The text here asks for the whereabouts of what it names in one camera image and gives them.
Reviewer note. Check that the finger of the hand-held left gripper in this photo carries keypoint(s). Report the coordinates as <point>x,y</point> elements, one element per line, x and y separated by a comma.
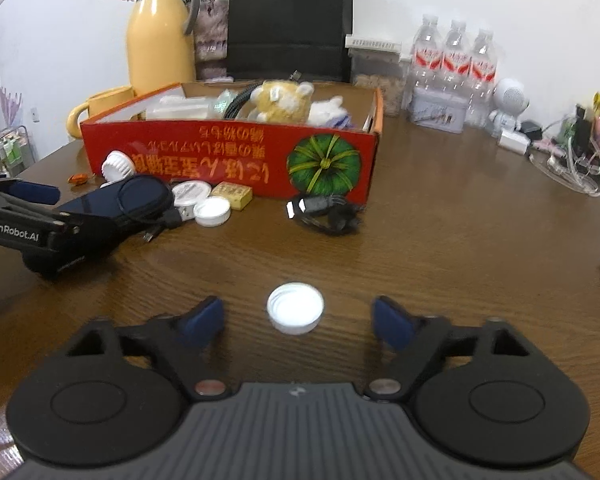
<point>75,232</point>
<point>32,193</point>

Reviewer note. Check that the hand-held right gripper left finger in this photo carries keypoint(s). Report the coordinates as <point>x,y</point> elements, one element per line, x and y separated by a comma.
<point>202,322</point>

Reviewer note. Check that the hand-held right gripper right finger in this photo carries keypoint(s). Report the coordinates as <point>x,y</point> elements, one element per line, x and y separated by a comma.
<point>392,322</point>

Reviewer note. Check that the dark blue pouch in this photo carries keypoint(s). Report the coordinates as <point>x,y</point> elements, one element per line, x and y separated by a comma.
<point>110,200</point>

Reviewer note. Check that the white bottle cap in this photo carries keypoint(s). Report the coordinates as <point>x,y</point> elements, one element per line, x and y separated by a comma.
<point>295,308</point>

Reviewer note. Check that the red printed cardboard box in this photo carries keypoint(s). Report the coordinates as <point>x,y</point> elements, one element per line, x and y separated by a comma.
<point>230,150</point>

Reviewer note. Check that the iridescent plastic wrap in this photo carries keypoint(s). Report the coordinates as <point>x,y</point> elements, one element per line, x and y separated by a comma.
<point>225,102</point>

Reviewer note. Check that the desk organizer rack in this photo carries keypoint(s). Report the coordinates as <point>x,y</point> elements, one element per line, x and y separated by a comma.
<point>7,152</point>

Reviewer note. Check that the small orange candy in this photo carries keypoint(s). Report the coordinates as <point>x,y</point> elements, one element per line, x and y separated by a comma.
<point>79,178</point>

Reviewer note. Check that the white ridged round cap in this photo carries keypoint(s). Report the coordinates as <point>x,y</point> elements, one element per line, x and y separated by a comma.
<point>119,166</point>

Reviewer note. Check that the purple paper decoration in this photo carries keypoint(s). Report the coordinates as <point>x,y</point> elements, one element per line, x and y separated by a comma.
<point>9,102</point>

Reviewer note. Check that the white round lid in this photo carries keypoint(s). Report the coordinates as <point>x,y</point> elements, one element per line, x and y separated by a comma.
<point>212,211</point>

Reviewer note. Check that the yellow mug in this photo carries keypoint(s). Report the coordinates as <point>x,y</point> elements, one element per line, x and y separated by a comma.
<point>105,107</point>

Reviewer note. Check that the white round case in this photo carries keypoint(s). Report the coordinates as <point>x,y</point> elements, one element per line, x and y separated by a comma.
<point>190,192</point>

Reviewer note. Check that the small yellow box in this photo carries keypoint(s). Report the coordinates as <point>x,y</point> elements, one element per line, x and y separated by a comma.
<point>232,195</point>

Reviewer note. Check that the yellow thermos jug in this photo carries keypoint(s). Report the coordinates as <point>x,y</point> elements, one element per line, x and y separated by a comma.
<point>157,45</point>

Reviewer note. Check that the grey printed tin box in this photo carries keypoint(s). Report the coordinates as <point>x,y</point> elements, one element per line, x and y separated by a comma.
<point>437,112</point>

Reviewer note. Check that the white charger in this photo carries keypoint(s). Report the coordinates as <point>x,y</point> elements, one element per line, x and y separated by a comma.
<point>514,142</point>

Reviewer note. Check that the pink fluffy vase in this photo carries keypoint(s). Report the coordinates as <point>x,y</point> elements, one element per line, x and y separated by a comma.
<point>211,40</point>

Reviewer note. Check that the yellow plush toy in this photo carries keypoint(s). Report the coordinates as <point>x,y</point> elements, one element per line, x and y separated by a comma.
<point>280,100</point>

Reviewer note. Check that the black power adapter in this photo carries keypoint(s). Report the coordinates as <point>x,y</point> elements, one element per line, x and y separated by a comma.
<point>531,130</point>

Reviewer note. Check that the clear seed container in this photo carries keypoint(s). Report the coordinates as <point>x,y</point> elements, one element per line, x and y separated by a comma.
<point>377,75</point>

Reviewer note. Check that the white robot speaker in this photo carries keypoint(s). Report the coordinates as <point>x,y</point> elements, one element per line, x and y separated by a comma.
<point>509,102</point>

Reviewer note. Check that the clear water bottle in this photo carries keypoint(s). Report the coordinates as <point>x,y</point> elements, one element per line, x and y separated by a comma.
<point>426,60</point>
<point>482,75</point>
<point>456,62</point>

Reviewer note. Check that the green small bottle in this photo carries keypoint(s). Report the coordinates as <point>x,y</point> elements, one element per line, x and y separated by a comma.
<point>577,127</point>

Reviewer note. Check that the black paper bag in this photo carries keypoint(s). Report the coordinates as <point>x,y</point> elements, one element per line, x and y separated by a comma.
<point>290,20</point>

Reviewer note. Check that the wall socket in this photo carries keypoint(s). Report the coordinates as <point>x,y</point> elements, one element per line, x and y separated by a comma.
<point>35,114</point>

